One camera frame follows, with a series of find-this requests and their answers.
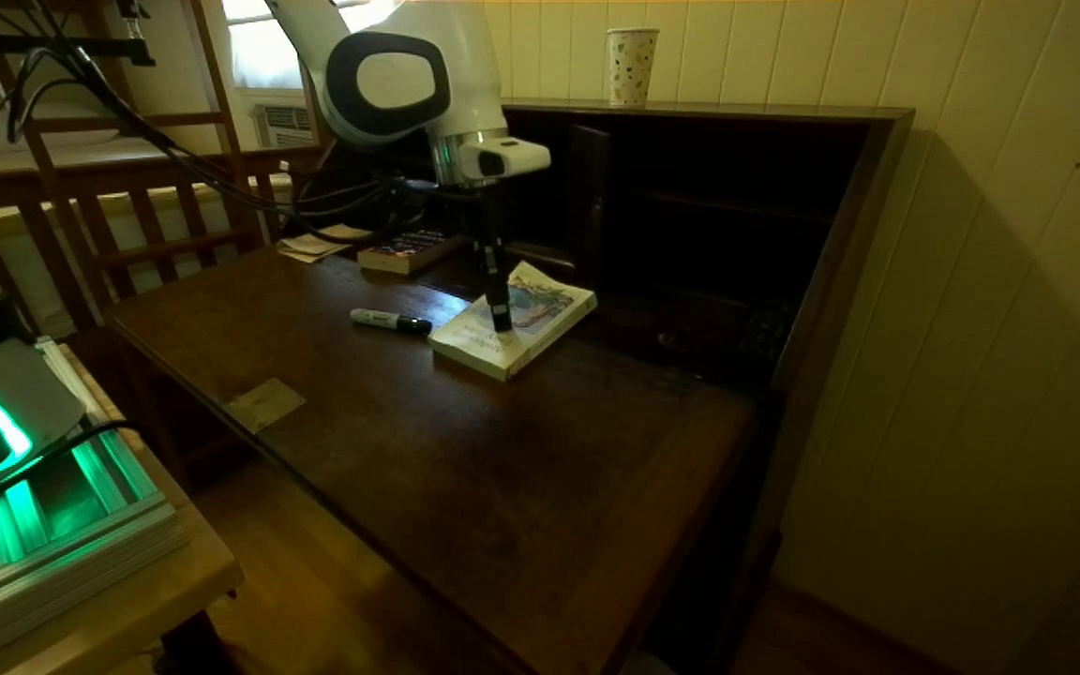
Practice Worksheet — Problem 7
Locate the thin black cable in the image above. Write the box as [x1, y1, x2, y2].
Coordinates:
[0, 415, 144, 520]

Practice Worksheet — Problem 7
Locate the white fairy tales book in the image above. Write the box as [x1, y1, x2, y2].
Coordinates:
[425, 258, 599, 385]

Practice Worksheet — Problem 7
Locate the white dotted paper cup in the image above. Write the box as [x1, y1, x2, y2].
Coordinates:
[603, 25, 665, 113]

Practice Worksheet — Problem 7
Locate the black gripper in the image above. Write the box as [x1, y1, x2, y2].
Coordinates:
[463, 184, 521, 337]

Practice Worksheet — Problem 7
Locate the white window air conditioner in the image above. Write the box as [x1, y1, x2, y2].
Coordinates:
[251, 103, 319, 150]

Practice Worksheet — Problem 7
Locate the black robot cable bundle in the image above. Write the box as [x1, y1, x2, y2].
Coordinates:
[0, 29, 444, 249]

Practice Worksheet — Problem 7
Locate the green lit computer case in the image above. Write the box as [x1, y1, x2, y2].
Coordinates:
[0, 335, 188, 640]

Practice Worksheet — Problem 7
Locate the wooden slatted railing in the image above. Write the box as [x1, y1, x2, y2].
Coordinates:
[0, 142, 328, 340]

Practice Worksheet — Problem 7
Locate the dark wooden secretary desk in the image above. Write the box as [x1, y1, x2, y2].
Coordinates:
[105, 94, 920, 675]

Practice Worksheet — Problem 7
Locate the small tan block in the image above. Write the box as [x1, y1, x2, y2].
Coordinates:
[221, 375, 308, 434]

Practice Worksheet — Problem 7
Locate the small light wooden table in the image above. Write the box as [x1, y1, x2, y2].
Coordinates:
[0, 335, 245, 675]

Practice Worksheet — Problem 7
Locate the white marker black cap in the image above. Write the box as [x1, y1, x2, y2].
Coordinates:
[346, 303, 436, 340]

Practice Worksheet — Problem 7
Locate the wooden ladder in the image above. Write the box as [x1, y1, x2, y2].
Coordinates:
[0, 0, 269, 314]

